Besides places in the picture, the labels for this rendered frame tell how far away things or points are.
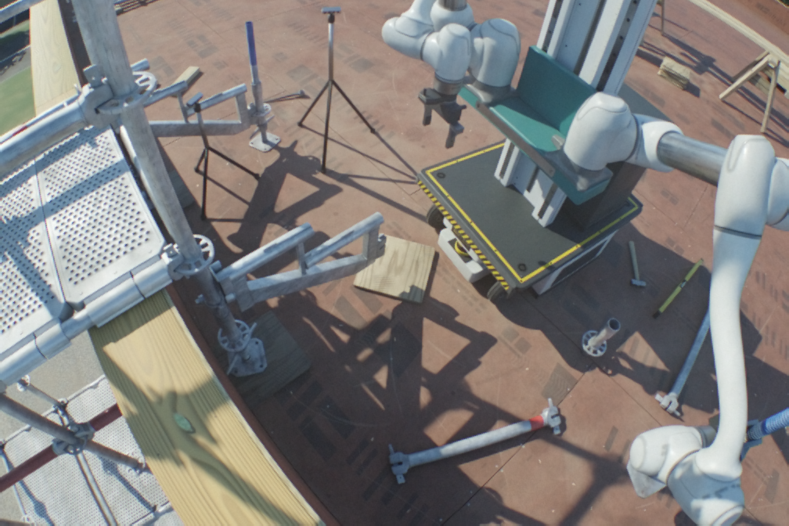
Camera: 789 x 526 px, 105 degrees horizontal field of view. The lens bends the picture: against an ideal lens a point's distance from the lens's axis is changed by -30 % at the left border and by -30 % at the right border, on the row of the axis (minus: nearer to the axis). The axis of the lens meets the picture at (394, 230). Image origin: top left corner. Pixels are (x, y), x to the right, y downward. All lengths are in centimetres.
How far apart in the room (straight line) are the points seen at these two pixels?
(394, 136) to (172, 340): 187
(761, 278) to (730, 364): 236
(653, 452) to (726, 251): 41
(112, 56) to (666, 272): 252
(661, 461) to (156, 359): 111
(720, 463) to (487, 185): 148
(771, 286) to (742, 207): 242
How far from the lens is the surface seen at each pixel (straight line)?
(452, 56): 125
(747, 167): 83
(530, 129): 151
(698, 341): 237
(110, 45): 77
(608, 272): 231
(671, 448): 95
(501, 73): 154
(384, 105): 282
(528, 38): 423
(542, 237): 181
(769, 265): 335
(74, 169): 156
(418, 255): 197
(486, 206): 183
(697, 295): 261
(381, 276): 189
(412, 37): 130
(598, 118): 127
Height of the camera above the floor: 162
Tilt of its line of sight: 51 degrees down
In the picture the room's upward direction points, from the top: 8 degrees clockwise
